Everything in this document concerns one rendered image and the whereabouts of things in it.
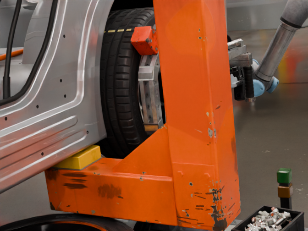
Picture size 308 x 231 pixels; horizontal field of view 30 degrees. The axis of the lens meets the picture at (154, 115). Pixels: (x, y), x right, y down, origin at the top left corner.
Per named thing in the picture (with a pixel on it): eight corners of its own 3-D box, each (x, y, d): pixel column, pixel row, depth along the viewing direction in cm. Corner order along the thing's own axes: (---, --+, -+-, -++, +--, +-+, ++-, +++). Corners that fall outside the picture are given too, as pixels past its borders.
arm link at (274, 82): (266, 97, 262) (247, 84, 265) (272, 92, 272) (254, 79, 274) (276, 84, 259) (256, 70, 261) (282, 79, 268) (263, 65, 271)
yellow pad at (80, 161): (72, 156, 217) (70, 143, 216) (102, 158, 210) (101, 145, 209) (49, 168, 205) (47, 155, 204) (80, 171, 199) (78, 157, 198)
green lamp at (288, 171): (280, 178, 187) (279, 167, 186) (292, 179, 185) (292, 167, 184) (276, 183, 184) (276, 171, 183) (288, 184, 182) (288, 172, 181)
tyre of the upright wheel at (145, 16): (136, 184, 264) (169, 63, 290) (182, 189, 252) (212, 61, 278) (55, 119, 212) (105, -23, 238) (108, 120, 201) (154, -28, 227)
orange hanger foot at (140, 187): (76, 193, 223) (63, 107, 215) (199, 206, 197) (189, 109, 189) (49, 211, 209) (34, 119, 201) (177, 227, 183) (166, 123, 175)
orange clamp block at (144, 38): (145, 41, 220) (134, 26, 213) (162, 40, 216) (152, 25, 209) (140, 56, 217) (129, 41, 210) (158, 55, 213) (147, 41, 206)
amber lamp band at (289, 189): (281, 193, 188) (280, 181, 187) (293, 194, 186) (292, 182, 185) (277, 197, 185) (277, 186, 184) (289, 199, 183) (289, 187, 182)
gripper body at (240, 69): (222, 69, 253) (231, 63, 263) (226, 88, 255) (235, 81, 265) (238, 66, 249) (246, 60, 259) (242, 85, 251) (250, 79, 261)
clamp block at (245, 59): (233, 64, 244) (232, 52, 243) (253, 64, 240) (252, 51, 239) (228, 67, 240) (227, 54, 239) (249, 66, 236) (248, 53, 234)
